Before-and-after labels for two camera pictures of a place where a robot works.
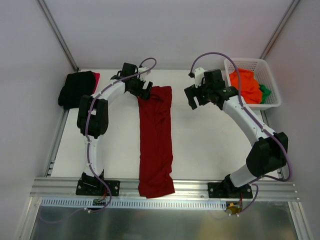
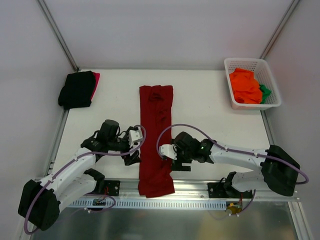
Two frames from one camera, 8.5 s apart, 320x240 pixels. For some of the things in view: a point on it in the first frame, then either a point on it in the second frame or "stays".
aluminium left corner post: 57,33 stays
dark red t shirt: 155,128 stays
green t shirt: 265,93 stays
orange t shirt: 249,88 stays
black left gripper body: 142,88 -> 130,157
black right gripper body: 195,94 -> 179,163
